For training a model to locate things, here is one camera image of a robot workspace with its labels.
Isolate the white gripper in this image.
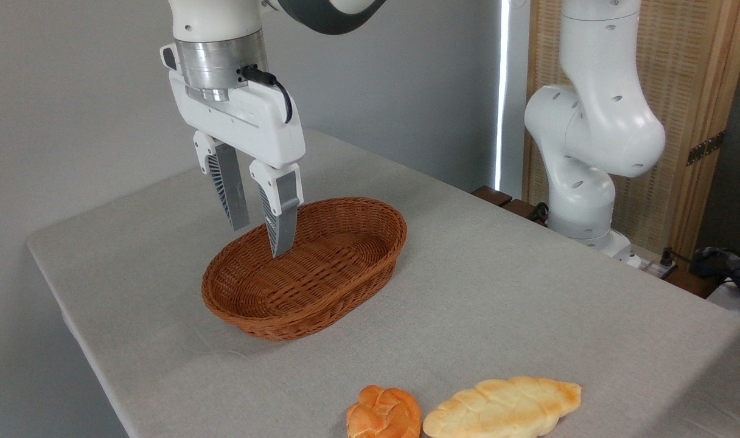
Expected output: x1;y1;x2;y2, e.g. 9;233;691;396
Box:
160;44;307;259

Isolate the round knotted bread roll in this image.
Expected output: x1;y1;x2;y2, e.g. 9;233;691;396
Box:
346;385;422;438

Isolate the brown wicker oval basket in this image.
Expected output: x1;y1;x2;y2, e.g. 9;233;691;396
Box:
201;196;408;342

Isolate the long pale braided bread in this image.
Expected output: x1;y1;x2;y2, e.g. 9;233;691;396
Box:
422;376;582;438

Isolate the metal screen hinge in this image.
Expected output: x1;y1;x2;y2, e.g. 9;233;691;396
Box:
686;131;725;166

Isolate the wooden rattan folding screen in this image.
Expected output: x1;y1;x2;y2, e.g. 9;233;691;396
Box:
522;0;740;263

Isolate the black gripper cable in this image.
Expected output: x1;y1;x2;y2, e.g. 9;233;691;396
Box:
239;64;293;124

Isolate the black plug with cable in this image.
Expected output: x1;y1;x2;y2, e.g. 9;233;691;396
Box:
660;247;740;287

